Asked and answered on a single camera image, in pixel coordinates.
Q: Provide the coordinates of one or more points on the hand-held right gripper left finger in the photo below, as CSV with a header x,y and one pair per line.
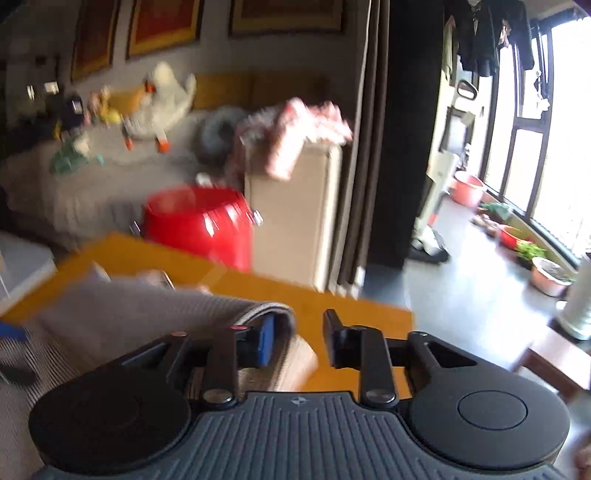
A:
x,y
265,337

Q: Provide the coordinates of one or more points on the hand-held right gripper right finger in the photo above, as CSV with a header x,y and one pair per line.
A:
x,y
331,341

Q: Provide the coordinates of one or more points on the grey striped shirt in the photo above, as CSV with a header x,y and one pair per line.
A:
x,y
138,318

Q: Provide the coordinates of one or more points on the dark hanging clothes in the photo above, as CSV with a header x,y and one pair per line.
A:
x,y
489,37

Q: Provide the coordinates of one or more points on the beige cardboard box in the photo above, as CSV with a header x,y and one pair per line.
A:
x,y
291,221

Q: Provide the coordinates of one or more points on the white standing appliance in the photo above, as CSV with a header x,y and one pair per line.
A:
x,y
441,184

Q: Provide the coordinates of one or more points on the pink plastic basin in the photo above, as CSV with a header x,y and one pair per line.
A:
x,y
467,189
549,277

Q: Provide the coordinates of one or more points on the brown curtain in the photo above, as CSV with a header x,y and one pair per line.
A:
x,y
364,138

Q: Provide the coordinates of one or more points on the red plastic basin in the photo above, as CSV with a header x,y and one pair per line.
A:
x,y
512,236

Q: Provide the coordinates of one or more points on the pink patterned cloth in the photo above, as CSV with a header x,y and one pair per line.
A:
x,y
295,129

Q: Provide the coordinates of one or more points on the green potted plants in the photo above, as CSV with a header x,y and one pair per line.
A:
x,y
528,251

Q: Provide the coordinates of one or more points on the grey sofa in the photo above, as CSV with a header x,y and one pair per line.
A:
x,y
92,189

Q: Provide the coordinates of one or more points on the wooden stool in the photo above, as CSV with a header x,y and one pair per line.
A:
x,y
558,360

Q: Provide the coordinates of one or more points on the yellow sofa back cushions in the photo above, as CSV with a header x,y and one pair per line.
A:
x,y
258,90

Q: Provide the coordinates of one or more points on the white ribbed cylinder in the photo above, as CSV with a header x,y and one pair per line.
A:
x,y
577,309

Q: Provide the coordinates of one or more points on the white storage box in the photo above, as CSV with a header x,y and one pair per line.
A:
x,y
23,263

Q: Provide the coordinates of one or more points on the white goose plush toy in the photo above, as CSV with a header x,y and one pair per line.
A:
x,y
161,101

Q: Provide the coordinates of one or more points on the green toy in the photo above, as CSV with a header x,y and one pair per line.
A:
x,y
69,157

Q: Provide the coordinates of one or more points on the yellow plush toy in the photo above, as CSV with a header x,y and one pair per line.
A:
x,y
107,108

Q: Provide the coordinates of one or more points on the dark small toy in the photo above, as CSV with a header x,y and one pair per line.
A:
x,y
73,113

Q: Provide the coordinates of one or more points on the red gold-framed picture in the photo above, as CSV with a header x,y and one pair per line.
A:
x,y
164,23
94,37
286,16

